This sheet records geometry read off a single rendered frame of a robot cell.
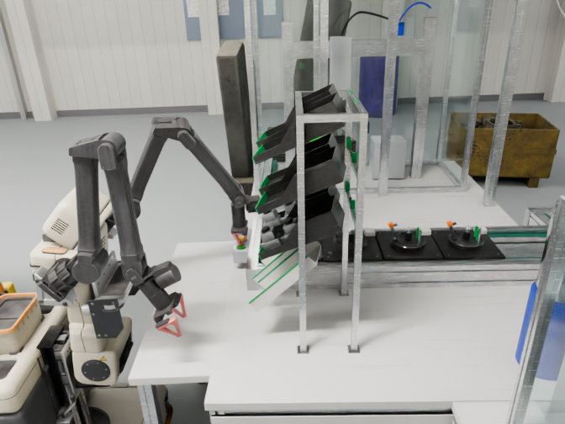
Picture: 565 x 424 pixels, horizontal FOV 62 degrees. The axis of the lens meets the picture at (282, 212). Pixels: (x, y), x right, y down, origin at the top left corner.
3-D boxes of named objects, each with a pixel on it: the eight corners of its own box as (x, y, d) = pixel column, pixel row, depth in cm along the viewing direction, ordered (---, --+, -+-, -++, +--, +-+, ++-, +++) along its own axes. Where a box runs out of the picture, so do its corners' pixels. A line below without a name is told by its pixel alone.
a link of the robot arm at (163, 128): (153, 105, 161) (155, 120, 154) (191, 117, 168) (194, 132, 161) (116, 201, 184) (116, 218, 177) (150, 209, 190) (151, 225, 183)
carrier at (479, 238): (445, 262, 190) (448, 234, 184) (429, 234, 211) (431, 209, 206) (504, 261, 189) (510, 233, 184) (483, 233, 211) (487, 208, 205)
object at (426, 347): (204, 410, 140) (203, 403, 139) (246, 205, 276) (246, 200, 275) (686, 405, 136) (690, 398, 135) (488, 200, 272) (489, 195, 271)
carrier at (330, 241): (324, 263, 191) (324, 236, 186) (320, 236, 213) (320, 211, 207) (382, 262, 190) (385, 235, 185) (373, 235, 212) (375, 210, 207)
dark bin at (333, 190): (263, 238, 163) (253, 219, 160) (271, 221, 174) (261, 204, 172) (337, 210, 153) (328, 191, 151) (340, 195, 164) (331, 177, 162)
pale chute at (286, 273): (258, 311, 157) (248, 303, 157) (266, 289, 169) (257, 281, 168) (317, 265, 145) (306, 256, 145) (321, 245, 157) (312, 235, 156)
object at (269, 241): (264, 251, 153) (254, 234, 150) (267, 246, 156) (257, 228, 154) (287, 244, 150) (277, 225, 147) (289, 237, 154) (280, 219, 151)
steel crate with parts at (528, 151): (430, 163, 579) (435, 109, 551) (518, 159, 583) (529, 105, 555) (461, 193, 492) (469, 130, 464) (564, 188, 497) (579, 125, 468)
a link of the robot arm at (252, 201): (230, 184, 193) (234, 198, 186) (258, 181, 195) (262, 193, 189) (231, 206, 201) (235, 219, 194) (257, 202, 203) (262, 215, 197)
